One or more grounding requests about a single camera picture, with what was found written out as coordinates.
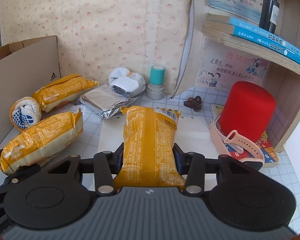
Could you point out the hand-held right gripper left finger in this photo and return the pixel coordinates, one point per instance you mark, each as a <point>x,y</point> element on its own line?
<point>118,158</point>

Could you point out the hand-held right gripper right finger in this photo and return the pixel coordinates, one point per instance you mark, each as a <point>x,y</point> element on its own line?
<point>178,160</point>

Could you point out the yellow snack packet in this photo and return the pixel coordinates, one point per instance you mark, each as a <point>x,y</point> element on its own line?
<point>150,142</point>
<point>40,142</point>
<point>62,90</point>

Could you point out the silver foil packet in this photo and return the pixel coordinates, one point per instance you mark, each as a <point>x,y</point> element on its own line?
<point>100,100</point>

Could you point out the brown cardboard box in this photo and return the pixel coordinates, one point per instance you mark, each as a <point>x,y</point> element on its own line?
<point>27,65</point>

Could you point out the white grid desktop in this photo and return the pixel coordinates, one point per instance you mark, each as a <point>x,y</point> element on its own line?
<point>205,97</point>

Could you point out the small brown figurine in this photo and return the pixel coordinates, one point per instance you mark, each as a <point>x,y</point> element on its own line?
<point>193,103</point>

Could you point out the rolled sock with blue dots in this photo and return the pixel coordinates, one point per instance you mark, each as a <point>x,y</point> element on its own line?
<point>25,110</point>

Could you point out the pink smartwatch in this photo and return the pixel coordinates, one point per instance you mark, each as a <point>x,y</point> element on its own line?
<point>242,142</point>

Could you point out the white rolled sock bundle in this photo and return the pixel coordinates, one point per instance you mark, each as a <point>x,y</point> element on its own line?
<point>126,80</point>

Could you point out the red cylinder speaker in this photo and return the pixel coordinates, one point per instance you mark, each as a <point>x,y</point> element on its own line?
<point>247,112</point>

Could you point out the teal capped stamp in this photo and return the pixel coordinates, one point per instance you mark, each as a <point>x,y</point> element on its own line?
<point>157,75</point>

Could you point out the colourful number puzzle book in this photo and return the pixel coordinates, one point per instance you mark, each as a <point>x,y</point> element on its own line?
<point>267,152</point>

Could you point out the pink cartoon poster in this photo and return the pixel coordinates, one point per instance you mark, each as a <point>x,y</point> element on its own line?
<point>230,70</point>

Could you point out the curled white liner sheet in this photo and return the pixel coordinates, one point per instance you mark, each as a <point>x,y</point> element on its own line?
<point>186,42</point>

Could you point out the wooden bookshelf with posters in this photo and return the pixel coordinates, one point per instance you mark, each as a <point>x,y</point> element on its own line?
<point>287,85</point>

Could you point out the blue cartoon poster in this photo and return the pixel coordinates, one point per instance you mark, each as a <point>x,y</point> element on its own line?
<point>230,0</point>

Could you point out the dark dropper bottle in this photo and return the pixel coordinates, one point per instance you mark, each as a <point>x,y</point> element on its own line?
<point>268,12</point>

